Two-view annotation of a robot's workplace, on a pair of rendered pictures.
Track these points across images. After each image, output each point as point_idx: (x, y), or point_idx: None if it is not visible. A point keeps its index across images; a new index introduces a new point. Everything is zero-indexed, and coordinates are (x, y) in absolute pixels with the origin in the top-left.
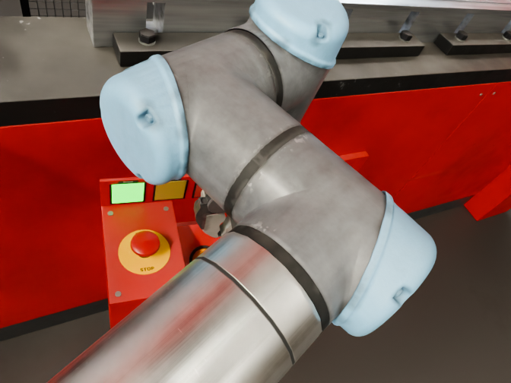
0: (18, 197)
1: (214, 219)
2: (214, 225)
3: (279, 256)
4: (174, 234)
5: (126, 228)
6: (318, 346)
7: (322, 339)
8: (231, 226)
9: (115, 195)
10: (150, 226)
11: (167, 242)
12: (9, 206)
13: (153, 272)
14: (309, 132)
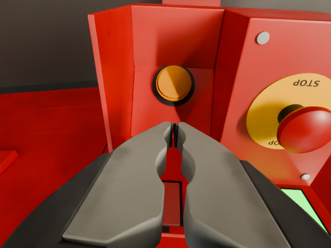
0: (317, 179)
1: (232, 208)
2: (214, 171)
3: None
4: (228, 134)
5: (295, 154)
6: (48, 0)
7: (43, 6)
8: (150, 151)
9: (306, 207)
10: (258, 151)
11: (246, 123)
12: (320, 170)
13: (300, 74)
14: None
